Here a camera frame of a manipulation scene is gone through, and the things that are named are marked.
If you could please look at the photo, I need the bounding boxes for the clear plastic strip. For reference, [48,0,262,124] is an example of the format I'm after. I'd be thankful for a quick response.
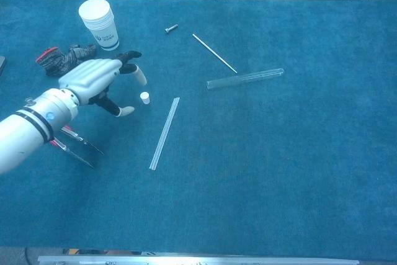
[149,97,181,171]

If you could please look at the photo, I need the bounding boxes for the clear glass test tube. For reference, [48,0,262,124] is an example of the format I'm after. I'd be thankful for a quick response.
[207,68,285,90]

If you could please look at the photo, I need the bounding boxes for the teal carpet table cover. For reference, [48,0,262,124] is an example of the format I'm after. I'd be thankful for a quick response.
[0,0,397,261]

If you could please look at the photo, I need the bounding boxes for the white plastic cup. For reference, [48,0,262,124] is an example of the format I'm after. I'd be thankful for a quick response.
[78,0,120,52]

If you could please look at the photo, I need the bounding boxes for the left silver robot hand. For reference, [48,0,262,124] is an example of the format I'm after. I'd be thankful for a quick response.
[58,50,148,117]

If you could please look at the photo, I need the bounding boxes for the black glove with orange cuff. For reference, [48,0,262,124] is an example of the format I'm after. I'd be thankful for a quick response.
[35,43,98,77]

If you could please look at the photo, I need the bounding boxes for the thin metal rod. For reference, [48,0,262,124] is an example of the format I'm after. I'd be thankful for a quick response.
[192,33,238,74]

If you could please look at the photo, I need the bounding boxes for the metal tongs with red handles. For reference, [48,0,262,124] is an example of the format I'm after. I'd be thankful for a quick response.
[51,125,105,169]

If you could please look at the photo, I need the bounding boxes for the aluminium frame rail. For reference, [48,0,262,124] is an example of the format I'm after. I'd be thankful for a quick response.
[37,254,360,265]

